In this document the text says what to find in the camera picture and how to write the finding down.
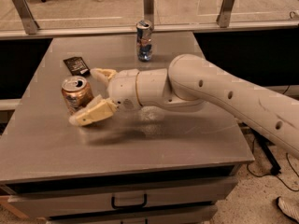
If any upper grey drawer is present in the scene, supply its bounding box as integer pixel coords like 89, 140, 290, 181
8, 176, 237, 217

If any right metal bracket post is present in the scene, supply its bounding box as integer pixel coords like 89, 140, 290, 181
216, 0, 235, 28

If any redbull can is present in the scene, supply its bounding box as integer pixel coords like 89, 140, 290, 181
136, 20, 153, 62

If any black snack packet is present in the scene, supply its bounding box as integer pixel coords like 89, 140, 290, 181
64, 57, 90, 77

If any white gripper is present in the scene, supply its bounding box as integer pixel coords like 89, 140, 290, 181
69, 68, 141, 126

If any black floor cable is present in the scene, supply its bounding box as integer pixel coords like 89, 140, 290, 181
246, 137, 299, 193

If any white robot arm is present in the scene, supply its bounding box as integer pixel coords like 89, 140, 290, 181
69, 54, 299, 158

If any grey drawer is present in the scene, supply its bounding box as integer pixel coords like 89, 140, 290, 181
46, 205, 218, 224
8, 176, 237, 217

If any black metal stand leg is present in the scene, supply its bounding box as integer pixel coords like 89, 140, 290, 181
252, 131, 281, 175

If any black drawer handle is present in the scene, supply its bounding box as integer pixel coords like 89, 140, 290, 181
110, 194, 148, 210

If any middle metal bracket post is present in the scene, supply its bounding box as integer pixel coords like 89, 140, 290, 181
143, 0, 154, 23

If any lower grey drawer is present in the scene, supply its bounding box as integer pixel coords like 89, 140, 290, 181
46, 205, 218, 224

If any white shoe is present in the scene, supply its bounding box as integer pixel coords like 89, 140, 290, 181
276, 196, 299, 224

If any metal bracket post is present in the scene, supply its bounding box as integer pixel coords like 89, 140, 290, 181
216, 0, 235, 28
143, 0, 154, 23
12, 0, 39, 35

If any left metal bracket post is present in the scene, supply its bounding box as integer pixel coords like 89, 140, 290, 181
12, 0, 39, 35

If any orange soda can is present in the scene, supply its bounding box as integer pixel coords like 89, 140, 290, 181
62, 76, 93, 114

